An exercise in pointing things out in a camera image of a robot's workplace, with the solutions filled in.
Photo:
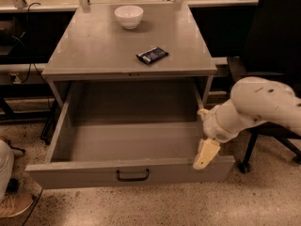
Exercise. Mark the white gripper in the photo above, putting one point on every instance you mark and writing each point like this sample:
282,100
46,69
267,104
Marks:
212,125

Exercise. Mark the grey top drawer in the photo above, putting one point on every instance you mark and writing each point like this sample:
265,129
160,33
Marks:
128,133

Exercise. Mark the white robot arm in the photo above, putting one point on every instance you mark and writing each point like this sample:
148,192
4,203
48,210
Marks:
253,101

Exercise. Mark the grey drawer cabinet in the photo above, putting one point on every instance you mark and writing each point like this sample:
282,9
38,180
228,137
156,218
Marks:
95,47

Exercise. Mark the dark blue snack packet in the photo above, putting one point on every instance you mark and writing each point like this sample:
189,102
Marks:
152,55

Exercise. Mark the black office chair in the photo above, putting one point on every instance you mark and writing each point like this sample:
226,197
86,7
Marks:
272,51

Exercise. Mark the white ceramic bowl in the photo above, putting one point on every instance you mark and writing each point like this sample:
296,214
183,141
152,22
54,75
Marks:
129,17

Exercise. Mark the person's leg in white trousers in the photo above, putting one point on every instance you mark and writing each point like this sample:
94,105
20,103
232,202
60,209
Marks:
6,167

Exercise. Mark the tan sneaker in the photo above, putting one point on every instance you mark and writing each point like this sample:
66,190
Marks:
14,205

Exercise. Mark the white wall socket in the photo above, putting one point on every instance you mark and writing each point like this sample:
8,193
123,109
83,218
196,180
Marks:
15,79

